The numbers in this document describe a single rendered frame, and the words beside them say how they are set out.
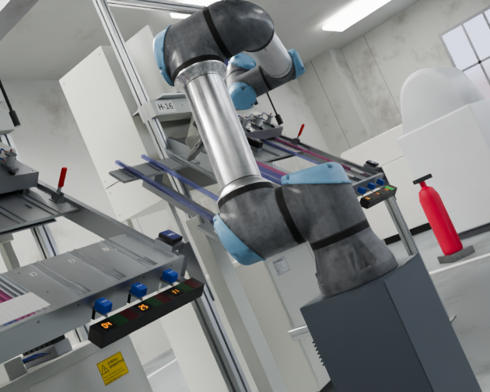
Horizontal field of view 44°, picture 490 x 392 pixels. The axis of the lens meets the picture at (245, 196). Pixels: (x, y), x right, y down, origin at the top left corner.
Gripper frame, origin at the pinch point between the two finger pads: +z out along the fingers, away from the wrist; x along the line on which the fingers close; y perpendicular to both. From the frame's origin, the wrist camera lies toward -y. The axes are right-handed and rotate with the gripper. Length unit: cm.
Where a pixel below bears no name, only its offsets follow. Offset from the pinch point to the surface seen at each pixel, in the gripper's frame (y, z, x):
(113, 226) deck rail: -5.8, 11.3, 37.3
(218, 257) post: -24.1, 18.1, 8.2
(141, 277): -30, 1, 51
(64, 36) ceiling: 317, 147, -205
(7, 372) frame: -20, 35, 73
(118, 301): -31, 5, 58
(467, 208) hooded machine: -36, 92, -327
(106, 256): -17, 7, 50
